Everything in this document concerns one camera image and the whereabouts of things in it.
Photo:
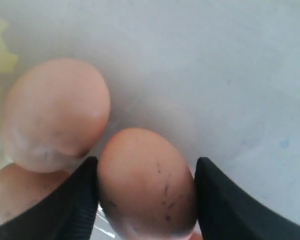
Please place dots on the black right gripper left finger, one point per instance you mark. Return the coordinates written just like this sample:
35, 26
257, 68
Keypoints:
68, 213

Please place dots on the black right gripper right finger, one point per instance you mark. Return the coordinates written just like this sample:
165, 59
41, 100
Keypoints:
226, 212

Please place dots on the clear plastic container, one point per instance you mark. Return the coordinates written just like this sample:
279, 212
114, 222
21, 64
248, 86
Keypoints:
218, 78

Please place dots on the brown egg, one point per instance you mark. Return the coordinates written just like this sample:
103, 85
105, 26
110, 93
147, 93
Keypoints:
21, 189
54, 114
146, 188

